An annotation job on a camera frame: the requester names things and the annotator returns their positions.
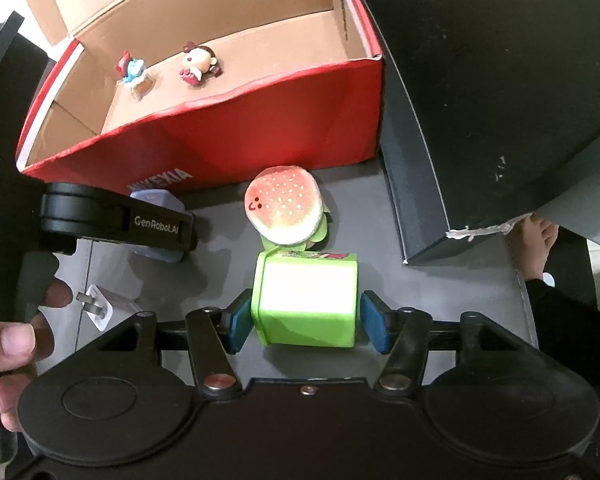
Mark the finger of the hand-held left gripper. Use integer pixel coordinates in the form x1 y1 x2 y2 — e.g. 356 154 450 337
40 182 199 254

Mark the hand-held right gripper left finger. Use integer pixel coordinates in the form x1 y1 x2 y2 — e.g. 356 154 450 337
95 293 254 400

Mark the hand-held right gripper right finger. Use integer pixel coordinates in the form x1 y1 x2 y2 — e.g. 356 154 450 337
359 290 522 395

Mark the lavender cube charger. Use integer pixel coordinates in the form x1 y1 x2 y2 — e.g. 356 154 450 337
129 187 198 265

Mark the green cube box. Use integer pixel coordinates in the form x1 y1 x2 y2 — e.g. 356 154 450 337
250 249 359 348

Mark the white charger plug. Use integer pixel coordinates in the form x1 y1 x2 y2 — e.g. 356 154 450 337
76 284 143 333

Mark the red cardboard shoe box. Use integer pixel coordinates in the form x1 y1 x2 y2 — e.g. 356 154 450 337
7 0 385 196

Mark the burger plush toy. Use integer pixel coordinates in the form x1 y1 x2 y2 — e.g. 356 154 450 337
244 165 331 251

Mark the small blue red figurine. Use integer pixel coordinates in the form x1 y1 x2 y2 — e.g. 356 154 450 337
116 50 159 102

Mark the brown-haired girl figurine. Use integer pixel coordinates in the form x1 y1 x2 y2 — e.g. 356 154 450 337
179 42 224 87

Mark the person's left hand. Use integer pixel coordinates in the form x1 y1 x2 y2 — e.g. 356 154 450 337
0 280 74 433

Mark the grey leather mat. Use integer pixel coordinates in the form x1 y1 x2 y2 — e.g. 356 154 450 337
45 160 536 386

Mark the person's bare foot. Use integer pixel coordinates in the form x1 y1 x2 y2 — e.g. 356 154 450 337
505 214 561 282

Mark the large black box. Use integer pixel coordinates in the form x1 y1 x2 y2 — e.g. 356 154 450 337
352 0 600 266

